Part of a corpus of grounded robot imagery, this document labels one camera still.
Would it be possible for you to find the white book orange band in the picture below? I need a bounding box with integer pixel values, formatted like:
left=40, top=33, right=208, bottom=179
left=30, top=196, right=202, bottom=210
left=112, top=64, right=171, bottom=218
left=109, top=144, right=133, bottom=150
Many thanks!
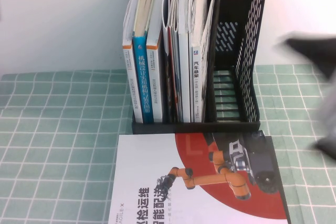
left=146, top=0, right=166, bottom=123
left=122, top=0, right=144, bottom=124

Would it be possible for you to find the white car suspension book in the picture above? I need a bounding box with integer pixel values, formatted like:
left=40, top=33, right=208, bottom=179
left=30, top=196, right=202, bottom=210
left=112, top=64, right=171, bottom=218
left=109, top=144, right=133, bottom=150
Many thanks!
left=191, top=0, right=209, bottom=123

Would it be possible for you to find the dark cover thin magazine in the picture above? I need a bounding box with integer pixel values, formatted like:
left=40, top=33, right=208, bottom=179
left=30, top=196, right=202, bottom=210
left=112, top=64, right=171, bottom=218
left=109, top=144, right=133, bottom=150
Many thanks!
left=201, top=0, right=219, bottom=123

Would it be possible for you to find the white spine magazine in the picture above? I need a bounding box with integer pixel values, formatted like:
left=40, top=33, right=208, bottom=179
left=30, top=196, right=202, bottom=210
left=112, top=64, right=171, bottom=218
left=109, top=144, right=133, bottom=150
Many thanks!
left=178, top=0, right=192, bottom=123

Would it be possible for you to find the blue spine book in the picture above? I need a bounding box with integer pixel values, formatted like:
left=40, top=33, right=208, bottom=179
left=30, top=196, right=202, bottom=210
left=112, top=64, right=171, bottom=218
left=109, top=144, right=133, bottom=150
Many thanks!
left=132, top=0, right=160, bottom=124

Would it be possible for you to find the green checkered tablecloth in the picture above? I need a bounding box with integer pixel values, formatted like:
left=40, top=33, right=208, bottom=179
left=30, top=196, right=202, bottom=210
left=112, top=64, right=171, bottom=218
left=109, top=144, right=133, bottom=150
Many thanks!
left=0, top=62, right=336, bottom=224

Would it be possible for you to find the orange robot arm brochure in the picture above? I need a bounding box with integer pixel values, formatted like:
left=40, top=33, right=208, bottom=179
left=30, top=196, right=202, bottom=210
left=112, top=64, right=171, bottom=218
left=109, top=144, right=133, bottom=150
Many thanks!
left=107, top=131, right=291, bottom=224

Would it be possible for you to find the black plastic book holder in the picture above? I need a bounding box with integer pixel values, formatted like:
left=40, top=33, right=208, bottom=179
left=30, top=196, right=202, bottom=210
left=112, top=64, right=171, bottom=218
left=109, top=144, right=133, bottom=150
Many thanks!
left=130, top=0, right=267, bottom=135

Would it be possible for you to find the red spine thin magazine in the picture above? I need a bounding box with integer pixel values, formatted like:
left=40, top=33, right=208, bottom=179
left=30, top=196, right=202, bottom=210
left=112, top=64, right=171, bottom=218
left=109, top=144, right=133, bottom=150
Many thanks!
left=167, top=0, right=183, bottom=123

